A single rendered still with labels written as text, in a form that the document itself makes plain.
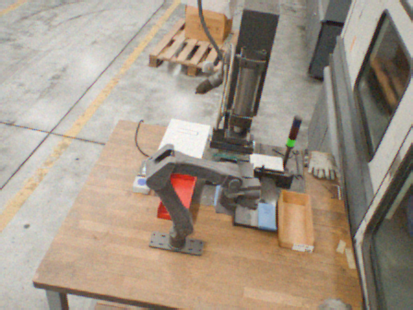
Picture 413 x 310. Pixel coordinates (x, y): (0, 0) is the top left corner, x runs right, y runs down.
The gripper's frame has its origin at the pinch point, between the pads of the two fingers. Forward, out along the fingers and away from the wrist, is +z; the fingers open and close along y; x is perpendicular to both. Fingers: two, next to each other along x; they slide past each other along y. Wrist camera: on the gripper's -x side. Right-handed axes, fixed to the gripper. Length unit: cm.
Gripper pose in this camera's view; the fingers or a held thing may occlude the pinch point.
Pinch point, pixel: (223, 208)
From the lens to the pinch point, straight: 154.6
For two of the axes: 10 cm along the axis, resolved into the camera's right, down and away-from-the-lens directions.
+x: -9.8, -2.2, -0.1
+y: 1.9, -8.8, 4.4
